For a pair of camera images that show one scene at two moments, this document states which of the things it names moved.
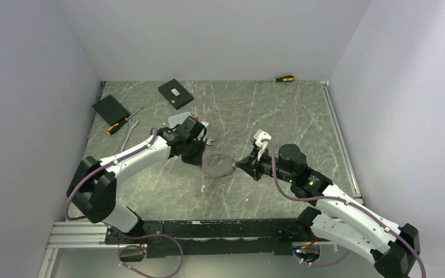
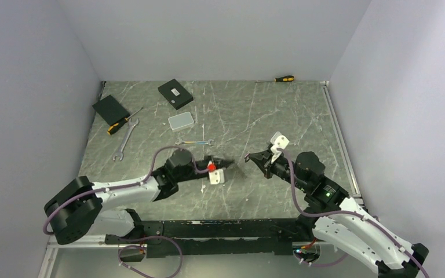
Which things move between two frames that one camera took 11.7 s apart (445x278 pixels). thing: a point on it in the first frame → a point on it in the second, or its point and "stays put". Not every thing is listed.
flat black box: [110, 110] stays put
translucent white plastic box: [178, 119] stays put
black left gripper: [197, 160] → [221, 163]
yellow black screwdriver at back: [283, 79] stays put
